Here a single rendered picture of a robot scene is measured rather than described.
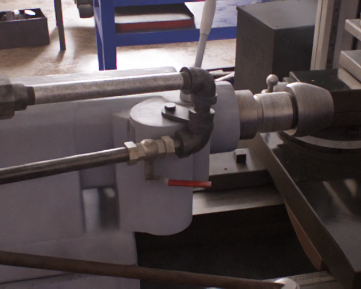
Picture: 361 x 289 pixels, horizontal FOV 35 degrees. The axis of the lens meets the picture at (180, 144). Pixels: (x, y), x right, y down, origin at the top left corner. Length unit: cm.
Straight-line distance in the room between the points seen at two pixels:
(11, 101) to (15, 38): 403
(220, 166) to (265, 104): 32
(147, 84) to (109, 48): 201
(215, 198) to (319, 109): 34
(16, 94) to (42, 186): 24
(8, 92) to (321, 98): 51
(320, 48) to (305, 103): 122
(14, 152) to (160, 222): 22
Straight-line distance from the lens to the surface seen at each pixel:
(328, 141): 118
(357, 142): 119
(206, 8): 83
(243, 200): 117
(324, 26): 211
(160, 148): 72
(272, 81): 117
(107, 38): 267
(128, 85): 66
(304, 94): 92
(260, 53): 231
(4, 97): 60
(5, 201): 84
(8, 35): 462
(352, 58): 128
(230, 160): 123
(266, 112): 91
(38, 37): 465
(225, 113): 86
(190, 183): 74
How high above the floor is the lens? 150
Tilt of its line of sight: 29 degrees down
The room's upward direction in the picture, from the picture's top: straight up
